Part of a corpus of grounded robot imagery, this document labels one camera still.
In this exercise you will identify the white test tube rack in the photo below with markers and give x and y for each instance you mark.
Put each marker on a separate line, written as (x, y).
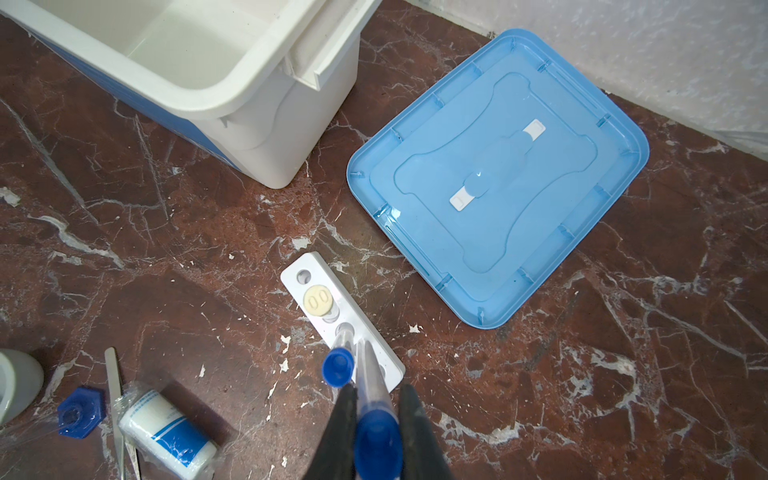
(311, 269)

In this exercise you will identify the white plastic storage bin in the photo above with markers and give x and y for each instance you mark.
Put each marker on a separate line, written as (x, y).
(254, 83)

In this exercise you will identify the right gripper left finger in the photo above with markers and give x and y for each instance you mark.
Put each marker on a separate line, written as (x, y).
(334, 456)

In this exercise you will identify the blue-capped test tube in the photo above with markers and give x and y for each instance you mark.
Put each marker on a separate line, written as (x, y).
(378, 448)
(338, 366)

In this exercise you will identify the blue plastic bin lid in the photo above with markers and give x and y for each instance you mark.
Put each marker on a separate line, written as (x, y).
(493, 176)

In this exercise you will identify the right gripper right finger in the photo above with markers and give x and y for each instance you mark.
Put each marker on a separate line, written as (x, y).
(422, 456)

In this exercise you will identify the white gauze roll blue label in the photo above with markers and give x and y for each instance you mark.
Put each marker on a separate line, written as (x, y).
(165, 435)

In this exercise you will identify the large white ceramic dish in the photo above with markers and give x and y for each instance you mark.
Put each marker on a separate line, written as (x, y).
(22, 378)

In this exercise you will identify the blue base small flask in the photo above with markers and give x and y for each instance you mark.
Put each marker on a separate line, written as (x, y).
(81, 412)

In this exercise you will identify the cork-stoppered glass test tube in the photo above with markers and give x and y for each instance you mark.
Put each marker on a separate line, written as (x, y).
(318, 301)

